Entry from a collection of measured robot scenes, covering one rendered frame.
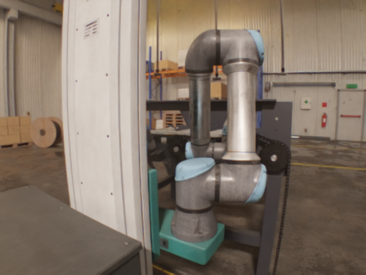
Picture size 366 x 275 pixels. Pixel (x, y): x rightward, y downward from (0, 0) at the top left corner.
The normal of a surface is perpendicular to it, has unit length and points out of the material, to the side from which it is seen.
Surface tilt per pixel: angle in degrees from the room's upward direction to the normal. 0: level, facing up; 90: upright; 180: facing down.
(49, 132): 90
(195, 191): 90
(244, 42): 81
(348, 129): 90
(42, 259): 0
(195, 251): 90
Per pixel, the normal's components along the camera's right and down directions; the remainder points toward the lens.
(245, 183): -0.07, -0.09
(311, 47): -0.46, 0.11
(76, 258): 0.00, -0.99
